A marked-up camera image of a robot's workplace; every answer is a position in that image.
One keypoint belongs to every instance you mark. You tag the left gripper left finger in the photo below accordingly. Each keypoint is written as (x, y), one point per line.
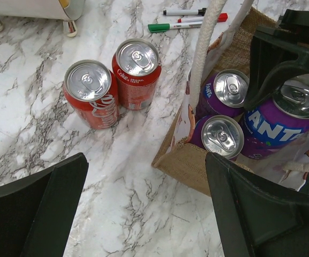
(37, 211)

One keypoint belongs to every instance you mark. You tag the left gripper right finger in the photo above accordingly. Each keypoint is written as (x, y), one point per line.
(256, 217)

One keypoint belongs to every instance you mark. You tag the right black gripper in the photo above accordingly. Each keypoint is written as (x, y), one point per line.
(277, 55)

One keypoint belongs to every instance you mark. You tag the purple soda can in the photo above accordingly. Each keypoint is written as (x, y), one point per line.
(219, 134)
(223, 94)
(278, 121)

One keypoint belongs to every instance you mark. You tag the red soda can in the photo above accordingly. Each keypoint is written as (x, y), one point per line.
(137, 67)
(91, 90)

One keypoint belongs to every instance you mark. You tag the red capped marker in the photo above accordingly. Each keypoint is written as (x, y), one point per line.
(222, 18)

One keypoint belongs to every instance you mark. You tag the black capped marker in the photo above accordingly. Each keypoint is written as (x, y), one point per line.
(199, 12)

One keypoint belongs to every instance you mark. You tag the green capped marker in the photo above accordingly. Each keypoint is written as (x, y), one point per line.
(160, 28)

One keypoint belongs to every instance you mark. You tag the red soda can front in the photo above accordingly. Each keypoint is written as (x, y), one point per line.
(137, 67)

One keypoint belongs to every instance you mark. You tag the round pastel drawer cabinet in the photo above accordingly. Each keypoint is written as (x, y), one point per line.
(66, 11)

